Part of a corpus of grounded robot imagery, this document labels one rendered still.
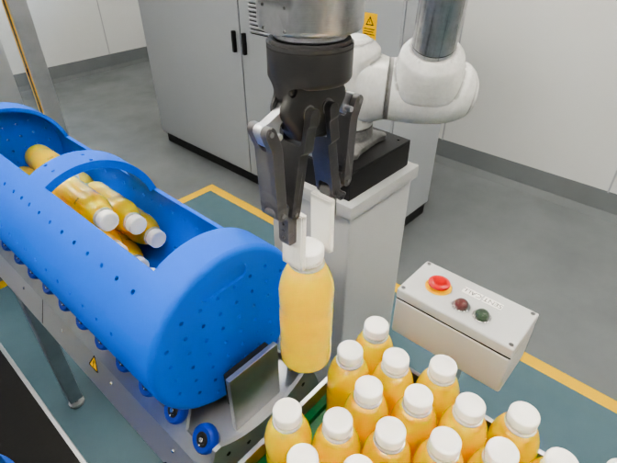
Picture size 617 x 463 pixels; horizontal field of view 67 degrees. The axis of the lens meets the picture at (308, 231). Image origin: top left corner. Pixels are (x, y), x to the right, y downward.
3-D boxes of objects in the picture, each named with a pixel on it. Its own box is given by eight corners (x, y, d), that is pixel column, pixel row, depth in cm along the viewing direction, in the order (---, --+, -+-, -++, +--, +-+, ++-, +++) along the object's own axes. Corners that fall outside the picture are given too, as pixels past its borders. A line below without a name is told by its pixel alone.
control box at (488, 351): (420, 300, 90) (427, 258, 84) (522, 355, 79) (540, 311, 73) (390, 329, 84) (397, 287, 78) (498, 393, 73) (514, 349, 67)
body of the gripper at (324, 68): (312, 19, 44) (310, 114, 49) (242, 33, 39) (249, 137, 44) (375, 31, 40) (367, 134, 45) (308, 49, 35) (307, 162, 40)
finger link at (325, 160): (297, 96, 44) (307, 90, 45) (312, 189, 52) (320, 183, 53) (328, 107, 42) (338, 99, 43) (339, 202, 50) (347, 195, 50)
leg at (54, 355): (80, 393, 190) (26, 275, 153) (87, 401, 186) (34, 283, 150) (66, 402, 186) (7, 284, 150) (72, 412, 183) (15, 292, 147)
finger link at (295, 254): (307, 214, 47) (301, 217, 47) (306, 269, 51) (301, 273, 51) (286, 204, 49) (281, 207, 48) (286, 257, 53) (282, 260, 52)
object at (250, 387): (270, 384, 83) (266, 335, 76) (280, 391, 82) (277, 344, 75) (227, 422, 77) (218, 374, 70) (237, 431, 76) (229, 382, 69)
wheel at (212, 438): (206, 415, 73) (196, 417, 71) (225, 434, 71) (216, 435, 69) (195, 440, 73) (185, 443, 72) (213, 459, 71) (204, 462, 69)
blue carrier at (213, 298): (78, 184, 137) (43, 87, 120) (298, 336, 89) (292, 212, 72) (-29, 228, 120) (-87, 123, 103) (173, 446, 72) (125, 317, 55)
